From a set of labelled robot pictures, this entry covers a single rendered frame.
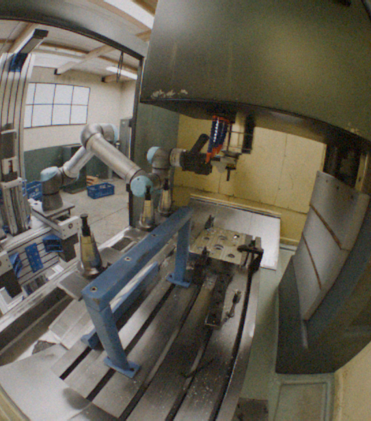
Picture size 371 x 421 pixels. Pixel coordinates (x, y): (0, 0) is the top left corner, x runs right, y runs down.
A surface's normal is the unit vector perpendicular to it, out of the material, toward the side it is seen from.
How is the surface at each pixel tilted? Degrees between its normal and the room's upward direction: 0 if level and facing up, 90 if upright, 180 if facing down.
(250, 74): 90
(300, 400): 0
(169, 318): 0
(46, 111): 90
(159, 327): 0
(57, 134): 90
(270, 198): 90
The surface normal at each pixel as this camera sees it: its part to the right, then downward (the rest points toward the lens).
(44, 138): 0.91, 0.23
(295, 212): -0.35, 0.32
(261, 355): 0.10, -0.92
